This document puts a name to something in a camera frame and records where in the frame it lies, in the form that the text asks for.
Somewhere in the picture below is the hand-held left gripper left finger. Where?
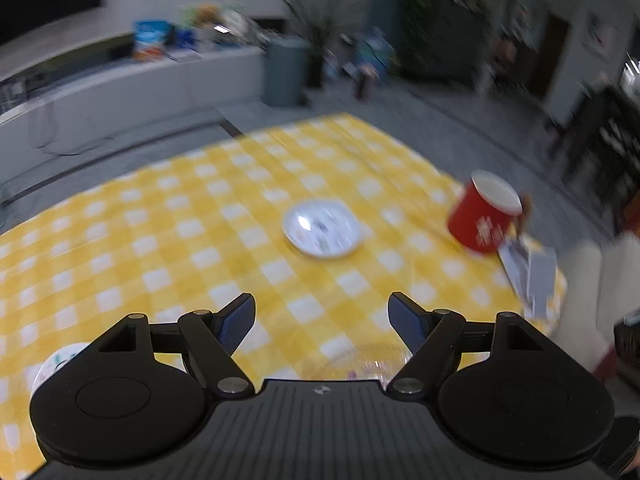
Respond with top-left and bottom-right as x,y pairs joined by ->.
87,292 -> 257,401

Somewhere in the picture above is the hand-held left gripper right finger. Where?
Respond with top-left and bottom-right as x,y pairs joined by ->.
387,291 -> 556,401

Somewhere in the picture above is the white printed plate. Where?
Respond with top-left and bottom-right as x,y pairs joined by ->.
281,199 -> 362,260
31,342 -> 91,396

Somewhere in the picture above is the person's dark red clothing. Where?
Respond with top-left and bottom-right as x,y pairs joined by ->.
592,347 -> 621,378

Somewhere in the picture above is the white phone stand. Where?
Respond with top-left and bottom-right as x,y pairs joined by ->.
497,237 -> 558,318

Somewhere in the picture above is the red mug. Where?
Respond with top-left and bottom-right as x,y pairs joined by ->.
446,170 -> 523,257

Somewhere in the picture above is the yellow checkered tablecloth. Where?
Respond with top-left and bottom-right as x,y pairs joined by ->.
0,112 -> 568,480

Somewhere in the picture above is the white marble media console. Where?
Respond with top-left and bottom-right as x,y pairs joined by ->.
0,7 -> 266,161

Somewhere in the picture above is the grey trash can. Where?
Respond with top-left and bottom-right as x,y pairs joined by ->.
263,37 -> 311,107

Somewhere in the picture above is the blue water jug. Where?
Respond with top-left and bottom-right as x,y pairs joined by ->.
357,30 -> 396,73

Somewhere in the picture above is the blue snack bag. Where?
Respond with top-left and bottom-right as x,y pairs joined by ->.
132,20 -> 173,62

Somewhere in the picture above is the long-leaf potted plant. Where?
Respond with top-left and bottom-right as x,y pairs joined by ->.
277,0 -> 346,88

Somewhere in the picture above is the pothos plant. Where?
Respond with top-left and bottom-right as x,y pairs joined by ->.
395,0 -> 451,61

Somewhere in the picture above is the small wooden handle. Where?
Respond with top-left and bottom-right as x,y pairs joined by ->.
515,195 -> 532,238

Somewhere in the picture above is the black power cable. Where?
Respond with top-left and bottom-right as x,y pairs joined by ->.
27,95 -> 101,156

